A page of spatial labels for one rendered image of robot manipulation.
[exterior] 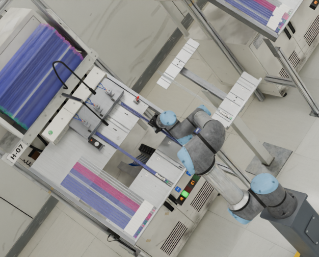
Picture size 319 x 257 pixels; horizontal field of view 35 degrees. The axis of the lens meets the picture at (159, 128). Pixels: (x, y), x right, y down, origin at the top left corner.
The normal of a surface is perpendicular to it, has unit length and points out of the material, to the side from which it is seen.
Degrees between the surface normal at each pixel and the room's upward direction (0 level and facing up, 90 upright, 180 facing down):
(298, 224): 90
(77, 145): 45
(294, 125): 0
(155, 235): 90
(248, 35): 0
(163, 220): 90
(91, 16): 90
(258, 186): 8
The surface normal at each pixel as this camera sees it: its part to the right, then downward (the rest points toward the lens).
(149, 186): 0.01, -0.25
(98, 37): 0.59, 0.22
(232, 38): -0.57, -0.57
